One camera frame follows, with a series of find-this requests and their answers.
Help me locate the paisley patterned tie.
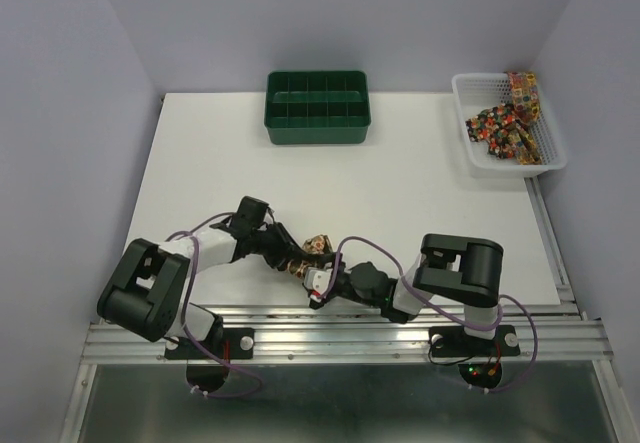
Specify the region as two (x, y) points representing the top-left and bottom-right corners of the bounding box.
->
(286, 234), (334, 279)

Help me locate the white perforated plastic basket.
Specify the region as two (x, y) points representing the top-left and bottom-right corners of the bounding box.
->
(451, 71), (568, 178)

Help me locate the green compartment organizer box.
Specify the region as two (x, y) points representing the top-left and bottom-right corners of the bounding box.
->
(264, 70), (371, 146)

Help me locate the aluminium rail frame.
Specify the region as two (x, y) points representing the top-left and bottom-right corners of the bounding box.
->
(82, 177), (614, 364)

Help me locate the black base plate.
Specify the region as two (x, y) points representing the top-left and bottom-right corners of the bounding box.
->
(164, 327), (255, 361)
(429, 325), (521, 359)

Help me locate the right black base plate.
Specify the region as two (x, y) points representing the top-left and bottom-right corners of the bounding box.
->
(429, 325), (521, 359)

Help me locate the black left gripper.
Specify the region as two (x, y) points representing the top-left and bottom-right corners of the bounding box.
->
(250, 221), (309, 272)

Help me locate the dark multicolour dotted tie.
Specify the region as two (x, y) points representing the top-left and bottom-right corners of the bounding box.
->
(465, 103), (518, 161)

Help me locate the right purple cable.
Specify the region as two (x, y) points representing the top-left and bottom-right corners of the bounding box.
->
(322, 235), (540, 395)

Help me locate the yellow patterned tie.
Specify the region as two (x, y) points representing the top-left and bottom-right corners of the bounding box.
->
(506, 72), (542, 165)

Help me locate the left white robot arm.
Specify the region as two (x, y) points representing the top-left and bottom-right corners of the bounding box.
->
(97, 196), (314, 357)

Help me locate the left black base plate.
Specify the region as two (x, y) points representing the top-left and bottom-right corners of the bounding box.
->
(164, 327), (255, 361)

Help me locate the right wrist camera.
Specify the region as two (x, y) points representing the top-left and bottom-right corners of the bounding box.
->
(303, 267), (332, 294)

